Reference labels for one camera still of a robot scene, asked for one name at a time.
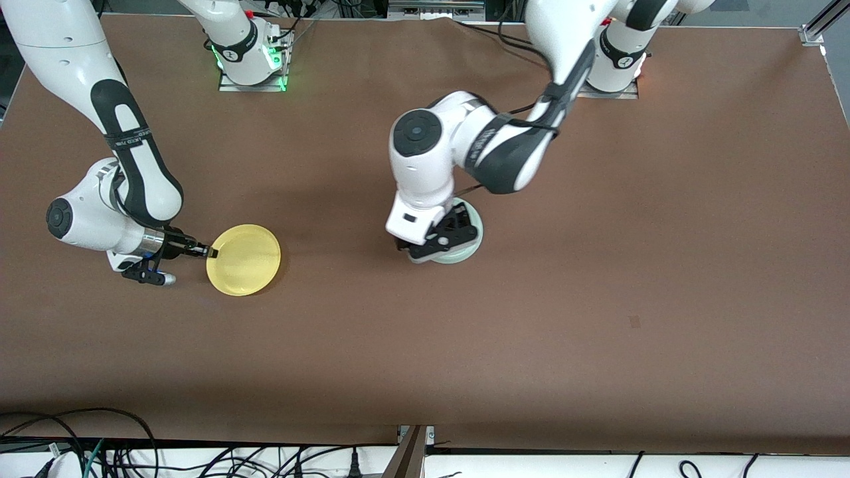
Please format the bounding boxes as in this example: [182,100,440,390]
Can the pale green round plate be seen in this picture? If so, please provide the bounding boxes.
[425,197,484,265]

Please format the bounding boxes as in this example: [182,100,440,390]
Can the yellow round plate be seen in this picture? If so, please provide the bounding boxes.
[206,224,282,297]

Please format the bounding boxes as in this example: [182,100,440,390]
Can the brown table cover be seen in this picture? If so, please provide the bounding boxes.
[0,13,850,447]

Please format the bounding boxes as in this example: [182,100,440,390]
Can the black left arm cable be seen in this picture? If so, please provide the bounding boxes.
[454,20,565,200]

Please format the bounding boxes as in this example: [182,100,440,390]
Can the long looped black cable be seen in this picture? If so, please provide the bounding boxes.
[0,407,158,478]

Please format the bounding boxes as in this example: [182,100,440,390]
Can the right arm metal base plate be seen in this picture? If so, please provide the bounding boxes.
[218,30,293,92]

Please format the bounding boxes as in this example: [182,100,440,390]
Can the black cable across table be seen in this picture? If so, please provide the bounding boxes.
[454,19,532,47]

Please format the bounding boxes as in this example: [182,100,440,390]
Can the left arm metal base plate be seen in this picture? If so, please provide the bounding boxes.
[576,80,639,100]

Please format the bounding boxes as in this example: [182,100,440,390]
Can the grey metal rail bracket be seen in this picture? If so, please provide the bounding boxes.
[388,0,485,21]

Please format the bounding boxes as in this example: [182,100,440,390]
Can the green cable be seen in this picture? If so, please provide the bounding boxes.
[83,438,106,478]

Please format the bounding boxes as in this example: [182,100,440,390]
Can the grey aluminium post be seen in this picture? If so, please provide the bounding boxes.
[382,425,436,478]

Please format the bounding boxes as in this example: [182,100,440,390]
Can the aluminium frame corner profile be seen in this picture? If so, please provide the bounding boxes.
[800,0,850,47]

